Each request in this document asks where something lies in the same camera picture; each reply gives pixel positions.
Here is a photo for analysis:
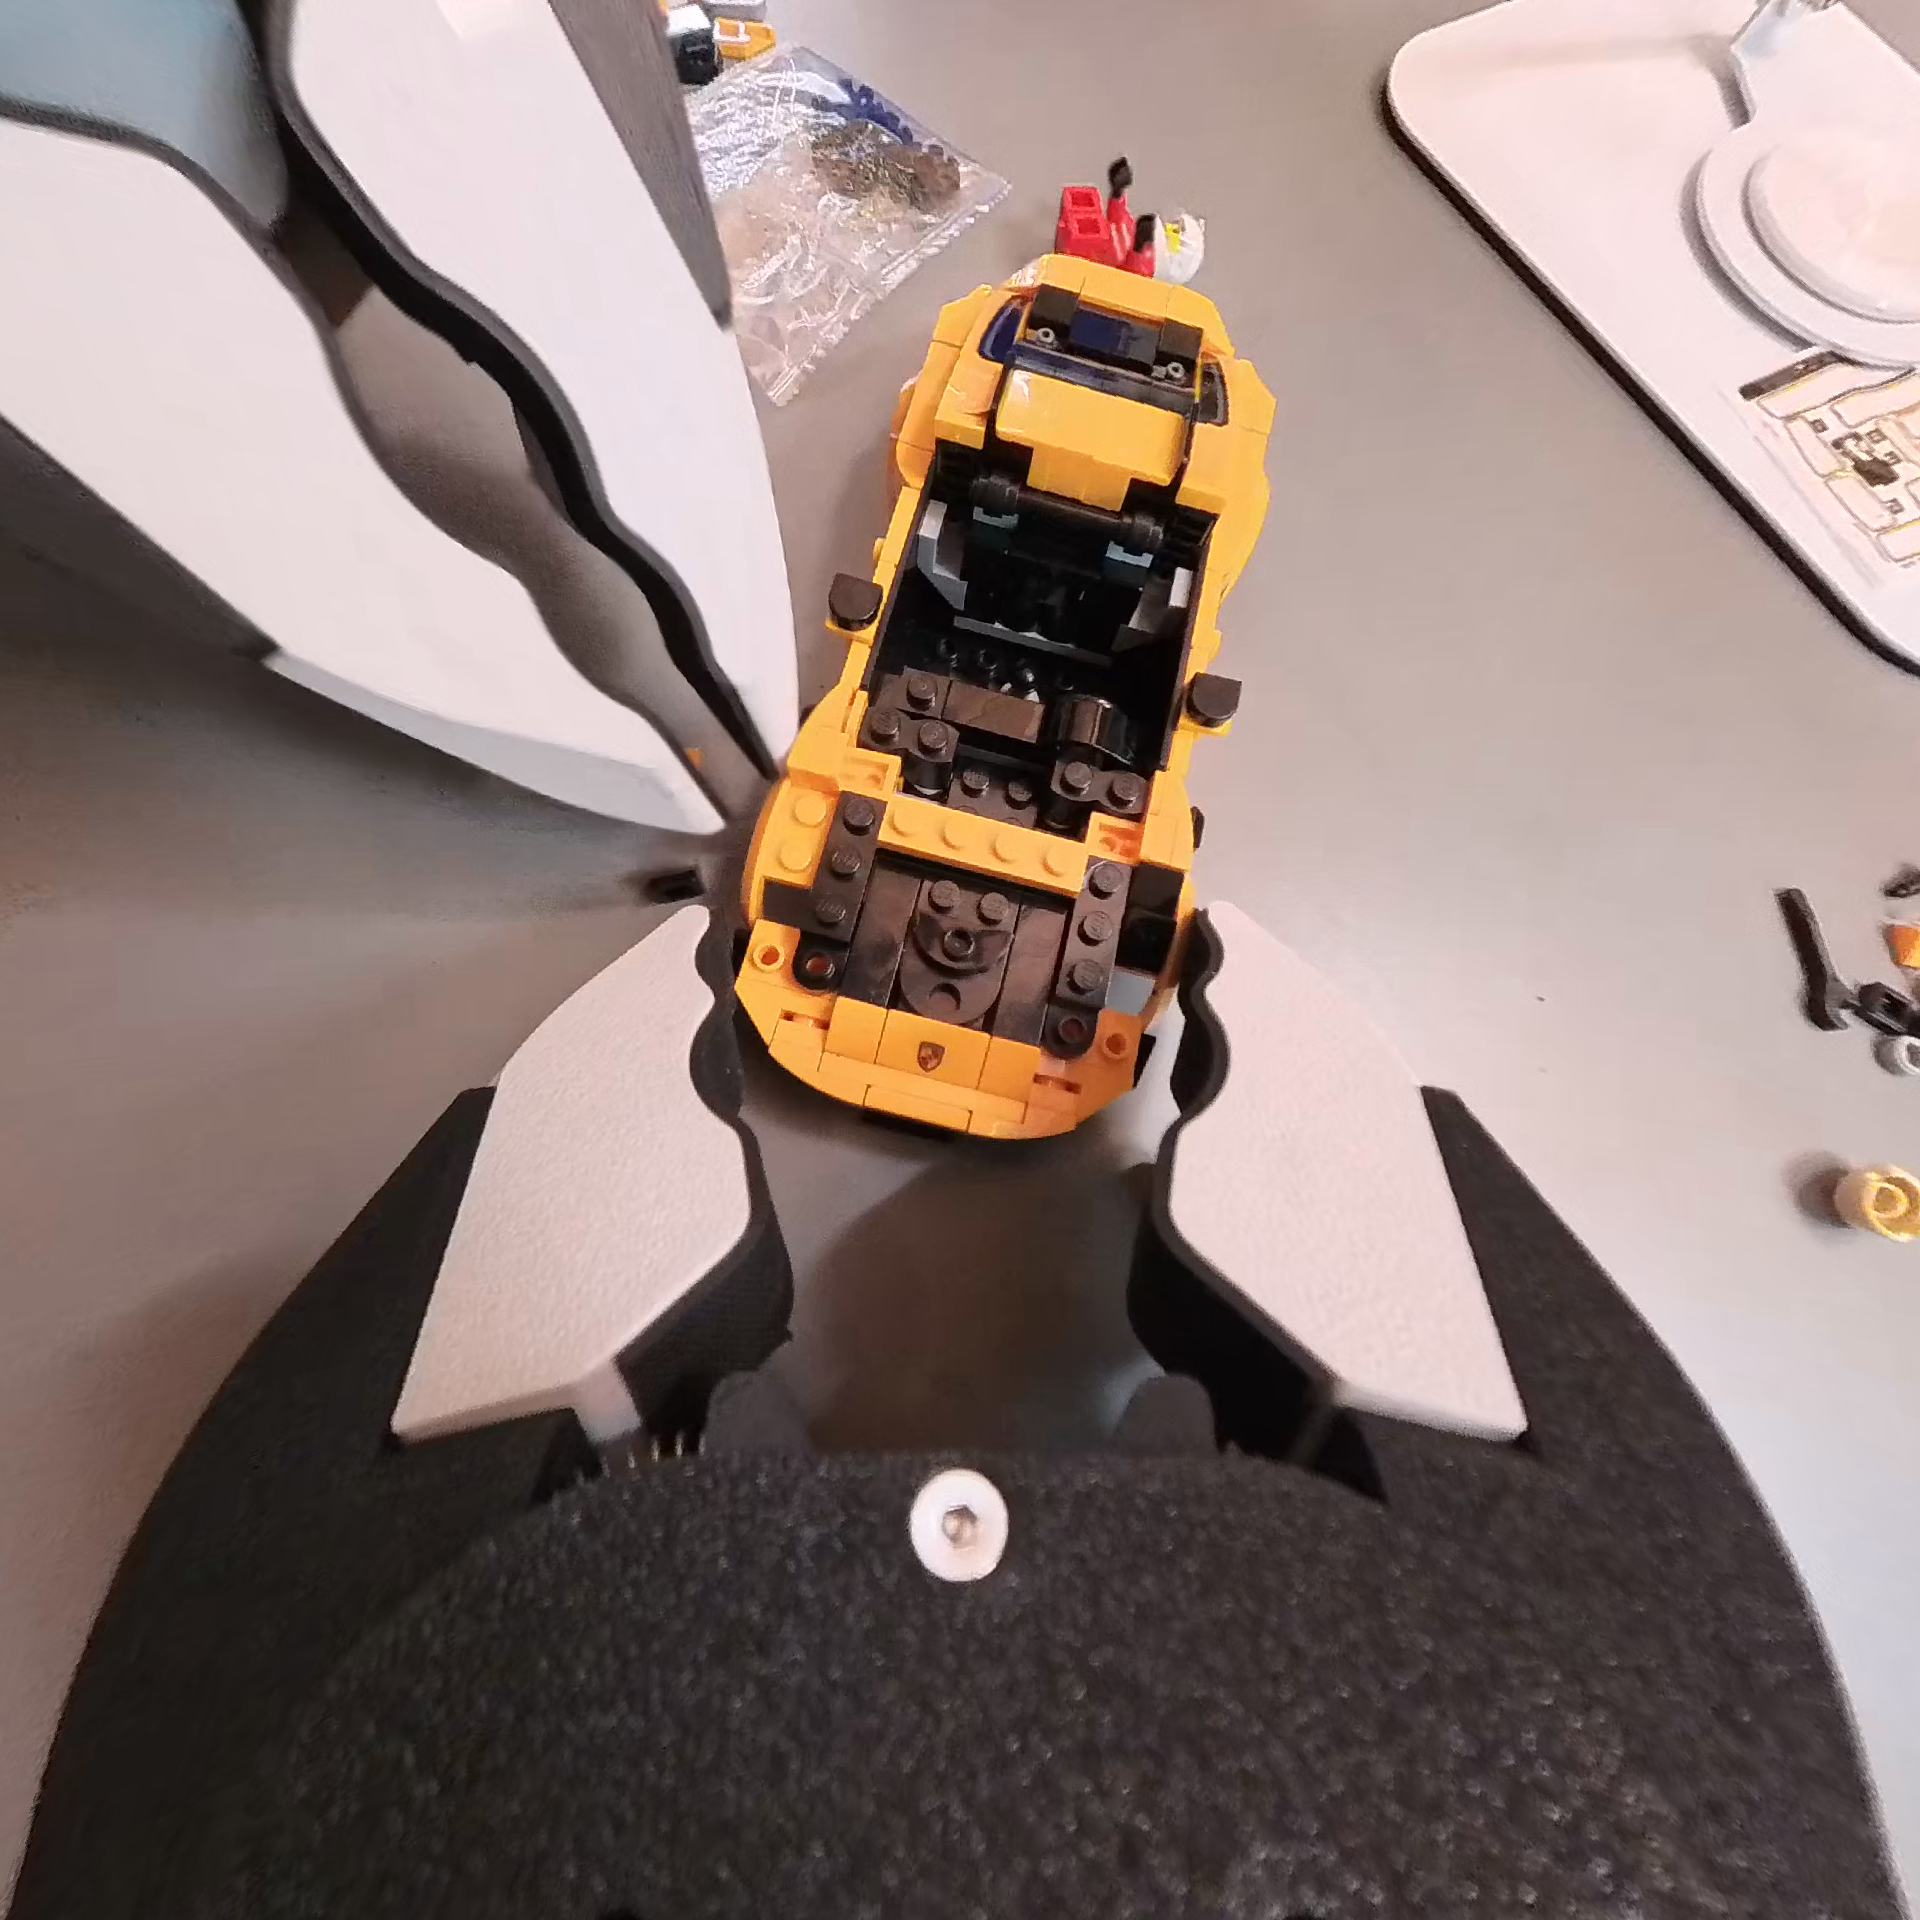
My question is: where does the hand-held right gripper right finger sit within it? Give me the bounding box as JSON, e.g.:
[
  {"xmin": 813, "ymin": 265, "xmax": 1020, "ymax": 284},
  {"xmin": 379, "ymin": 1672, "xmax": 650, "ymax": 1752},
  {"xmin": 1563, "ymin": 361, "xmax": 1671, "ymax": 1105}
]
[{"xmin": 1126, "ymin": 897, "xmax": 1532, "ymax": 1444}]

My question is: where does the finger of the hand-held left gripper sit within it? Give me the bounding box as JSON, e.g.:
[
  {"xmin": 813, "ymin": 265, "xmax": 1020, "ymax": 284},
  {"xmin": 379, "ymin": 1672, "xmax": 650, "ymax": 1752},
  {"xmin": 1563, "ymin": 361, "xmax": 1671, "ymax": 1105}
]
[
  {"xmin": 0, "ymin": 106, "xmax": 751, "ymax": 840},
  {"xmin": 269, "ymin": 0, "xmax": 806, "ymax": 783}
]

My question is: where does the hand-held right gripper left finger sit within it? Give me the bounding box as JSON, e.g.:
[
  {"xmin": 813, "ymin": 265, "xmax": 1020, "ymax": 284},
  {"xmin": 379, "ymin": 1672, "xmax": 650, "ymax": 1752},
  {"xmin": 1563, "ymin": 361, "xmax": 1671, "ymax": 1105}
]
[{"xmin": 387, "ymin": 904, "xmax": 798, "ymax": 1450}]

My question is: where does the yellow lego car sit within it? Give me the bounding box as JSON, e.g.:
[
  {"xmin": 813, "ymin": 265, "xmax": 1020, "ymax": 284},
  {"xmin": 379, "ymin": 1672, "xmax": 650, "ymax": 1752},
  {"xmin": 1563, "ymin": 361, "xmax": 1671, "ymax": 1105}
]
[{"xmin": 732, "ymin": 251, "xmax": 1285, "ymax": 1145}]

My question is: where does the pile of yellow black lego pieces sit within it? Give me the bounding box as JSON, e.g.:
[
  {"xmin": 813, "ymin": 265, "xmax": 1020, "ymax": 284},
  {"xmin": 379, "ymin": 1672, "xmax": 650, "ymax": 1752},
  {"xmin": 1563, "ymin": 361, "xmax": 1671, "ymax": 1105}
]
[{"xmin": 660, "ymin": 0, "xmax": 781, "ymax": 86}]

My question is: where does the red lego minifigure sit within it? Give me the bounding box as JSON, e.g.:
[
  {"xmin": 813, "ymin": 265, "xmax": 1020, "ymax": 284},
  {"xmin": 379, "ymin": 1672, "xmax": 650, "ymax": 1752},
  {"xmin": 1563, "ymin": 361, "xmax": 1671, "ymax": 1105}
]
[{"xmin": 1056, "ymin": 159, "xmax": 1210, "ymax": 284}]

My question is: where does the black lego wrench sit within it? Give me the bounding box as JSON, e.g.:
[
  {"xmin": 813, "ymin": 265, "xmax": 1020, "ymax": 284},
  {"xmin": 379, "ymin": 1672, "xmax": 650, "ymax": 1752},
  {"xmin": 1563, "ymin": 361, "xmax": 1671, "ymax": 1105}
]
[{"xmin": 1773, "ymin": 888, "xmax": 1856, "ymax": 1034}]

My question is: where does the cluster of small lego pieces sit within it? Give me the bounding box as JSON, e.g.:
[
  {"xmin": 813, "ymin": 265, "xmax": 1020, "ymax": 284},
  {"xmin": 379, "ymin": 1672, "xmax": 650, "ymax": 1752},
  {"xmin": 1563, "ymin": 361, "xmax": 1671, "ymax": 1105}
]
[{"xmin": 1856, "ymin": 862, "xmax": 1920, "ymax": 1079}]

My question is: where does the lego sticker sheet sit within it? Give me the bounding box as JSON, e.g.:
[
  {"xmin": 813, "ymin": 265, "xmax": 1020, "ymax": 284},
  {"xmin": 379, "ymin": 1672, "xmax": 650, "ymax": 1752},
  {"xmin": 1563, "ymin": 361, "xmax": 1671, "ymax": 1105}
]
[{"xmin": 1736, "ymin": 348, "xmax": 1920, "ymax": 572}]

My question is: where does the clear plastic parts bag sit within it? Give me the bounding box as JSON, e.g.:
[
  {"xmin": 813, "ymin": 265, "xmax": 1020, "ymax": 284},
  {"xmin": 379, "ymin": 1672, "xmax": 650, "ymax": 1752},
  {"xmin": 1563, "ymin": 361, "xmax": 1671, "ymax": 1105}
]
[{"xmin": 680, "ymin": 46, "xmax": 1014, "ymax": 407}]

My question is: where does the white book stand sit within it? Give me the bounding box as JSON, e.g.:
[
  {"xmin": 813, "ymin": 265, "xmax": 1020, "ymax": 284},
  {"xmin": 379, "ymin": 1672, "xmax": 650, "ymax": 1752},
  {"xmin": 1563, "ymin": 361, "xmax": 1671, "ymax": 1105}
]
[{"xmin": 1382, "ymin": 0, "xmax": 1920, "ymax": 672}]

